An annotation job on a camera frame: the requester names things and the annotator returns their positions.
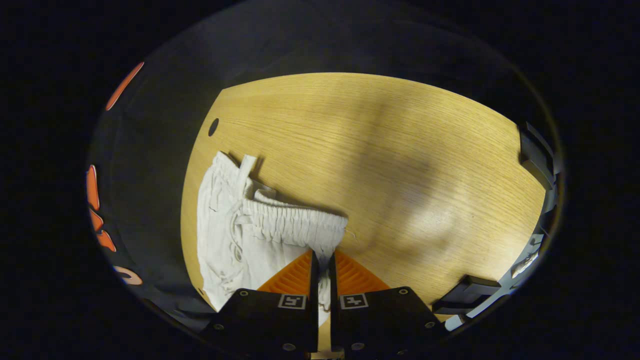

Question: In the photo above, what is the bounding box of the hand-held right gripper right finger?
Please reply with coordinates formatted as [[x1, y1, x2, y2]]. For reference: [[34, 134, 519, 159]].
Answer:
[[327, 250, 448, 353]]

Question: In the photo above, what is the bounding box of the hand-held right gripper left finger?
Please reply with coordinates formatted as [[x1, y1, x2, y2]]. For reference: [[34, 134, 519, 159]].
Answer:
[[200, 250, 320, 353]]

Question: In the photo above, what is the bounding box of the black backdrop cloth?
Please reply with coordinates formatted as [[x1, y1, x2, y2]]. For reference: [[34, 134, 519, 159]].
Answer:
[[87, 2, 556, 323]]

